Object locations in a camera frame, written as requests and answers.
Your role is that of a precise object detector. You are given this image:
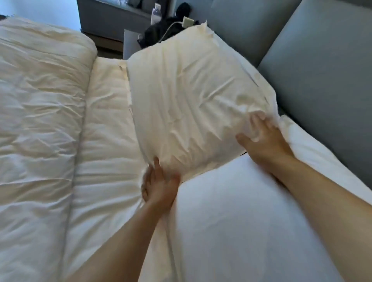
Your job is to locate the white bed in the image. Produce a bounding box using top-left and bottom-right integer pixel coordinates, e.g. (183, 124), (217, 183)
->
(62, 57), (149, 279)

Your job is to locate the grey sofa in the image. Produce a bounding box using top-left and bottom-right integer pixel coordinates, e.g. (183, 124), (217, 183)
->
(77, 0), (175, 43)

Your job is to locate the person's right hand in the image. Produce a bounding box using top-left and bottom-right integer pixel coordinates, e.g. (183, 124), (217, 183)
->
(235, 112), (294, 166)

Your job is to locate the grey padded headboard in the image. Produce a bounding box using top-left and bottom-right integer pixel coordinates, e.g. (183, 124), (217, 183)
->
(200, 0), (372, 189)

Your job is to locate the clear water bottle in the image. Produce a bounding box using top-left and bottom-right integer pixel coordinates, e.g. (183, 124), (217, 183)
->
(150, 3), (162, 25)

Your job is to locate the person's left hand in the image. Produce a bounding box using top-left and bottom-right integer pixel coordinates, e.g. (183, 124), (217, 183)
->
(141, 156), (181, 210)

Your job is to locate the white duvet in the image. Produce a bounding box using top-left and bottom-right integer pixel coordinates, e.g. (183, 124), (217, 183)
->
(0, 16), (98, 282)

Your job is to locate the white pillow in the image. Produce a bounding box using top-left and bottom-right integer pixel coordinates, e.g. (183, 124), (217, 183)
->
(142, 115), (372, 282)
(126, 20), (281, 182)

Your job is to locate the black bag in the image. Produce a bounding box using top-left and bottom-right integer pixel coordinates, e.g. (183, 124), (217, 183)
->
(138, 2), (201, 52)

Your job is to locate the white cable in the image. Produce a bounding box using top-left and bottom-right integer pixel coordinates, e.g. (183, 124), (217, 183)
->
(162, 22), (184, 42)

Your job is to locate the grey side table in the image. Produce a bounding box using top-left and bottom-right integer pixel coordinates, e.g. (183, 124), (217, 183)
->
(123, 28), (143, 60)

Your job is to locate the person's left forearm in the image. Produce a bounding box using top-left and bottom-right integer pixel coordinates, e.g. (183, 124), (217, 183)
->
(65, 200), (172, 282)

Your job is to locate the person's right forearm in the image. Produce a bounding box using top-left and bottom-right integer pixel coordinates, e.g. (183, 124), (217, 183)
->
(253, 151), (372, 282)

